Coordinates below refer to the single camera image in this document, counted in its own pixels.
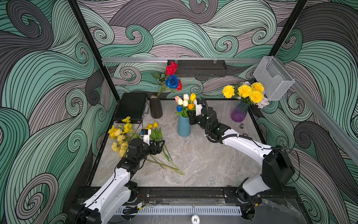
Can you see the yellow ranunculus stem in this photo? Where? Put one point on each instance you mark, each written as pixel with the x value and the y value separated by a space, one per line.
pixel 125 134

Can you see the teal ceramic vase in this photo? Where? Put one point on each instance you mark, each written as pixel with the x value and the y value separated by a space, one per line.
pixel 184 127

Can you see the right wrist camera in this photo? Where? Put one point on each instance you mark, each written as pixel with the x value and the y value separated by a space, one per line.
pixel 198 107

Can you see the red rose stem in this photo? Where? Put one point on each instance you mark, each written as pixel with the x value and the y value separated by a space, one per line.
pixel 161 77

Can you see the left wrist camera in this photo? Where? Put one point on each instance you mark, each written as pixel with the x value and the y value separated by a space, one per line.
pixel 146 133

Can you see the pale yellow blossom spray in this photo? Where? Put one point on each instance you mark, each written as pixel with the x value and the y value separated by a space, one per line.
pixel 123 136

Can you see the purple glass vase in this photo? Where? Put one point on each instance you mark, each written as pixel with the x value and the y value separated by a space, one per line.
pixel 240 112

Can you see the yellow carnation bouquet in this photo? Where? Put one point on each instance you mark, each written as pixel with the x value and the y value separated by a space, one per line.
pixel 251 94

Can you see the white slotted cable duct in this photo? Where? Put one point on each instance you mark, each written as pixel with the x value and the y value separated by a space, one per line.
pixel 190 210

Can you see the black hanging tray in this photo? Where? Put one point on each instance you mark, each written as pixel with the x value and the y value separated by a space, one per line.
pixel 199 68

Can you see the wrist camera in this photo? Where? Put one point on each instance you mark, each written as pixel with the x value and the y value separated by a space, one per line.
pixel 146 133
pixel 198 107

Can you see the blue rose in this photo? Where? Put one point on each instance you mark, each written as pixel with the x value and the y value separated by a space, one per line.
pixel 172 82

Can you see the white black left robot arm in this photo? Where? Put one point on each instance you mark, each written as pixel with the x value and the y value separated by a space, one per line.
pixel 119 189

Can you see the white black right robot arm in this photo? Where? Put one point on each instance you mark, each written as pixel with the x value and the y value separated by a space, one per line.
pixel 277 168

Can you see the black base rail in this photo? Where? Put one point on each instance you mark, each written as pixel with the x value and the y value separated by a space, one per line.
pixel 228 194

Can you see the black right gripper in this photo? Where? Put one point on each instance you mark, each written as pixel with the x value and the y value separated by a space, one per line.
pixel 192 118

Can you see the black ribbed hard case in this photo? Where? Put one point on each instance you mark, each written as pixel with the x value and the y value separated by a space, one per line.
pixel 131 105

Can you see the yellow tulip bouquet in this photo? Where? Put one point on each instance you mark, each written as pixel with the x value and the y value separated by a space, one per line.
pixel 185 105

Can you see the yellow flower bunch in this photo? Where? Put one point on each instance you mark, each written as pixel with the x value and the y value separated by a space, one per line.
pixel 169 164

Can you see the clear acrylic wall box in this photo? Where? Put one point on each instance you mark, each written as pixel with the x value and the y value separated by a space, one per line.
pixel 274 76

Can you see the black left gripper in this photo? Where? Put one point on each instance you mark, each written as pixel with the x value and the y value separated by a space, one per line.
pixel 156 150

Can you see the black cylindrical vase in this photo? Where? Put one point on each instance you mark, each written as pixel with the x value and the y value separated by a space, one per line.
pixel 155 106

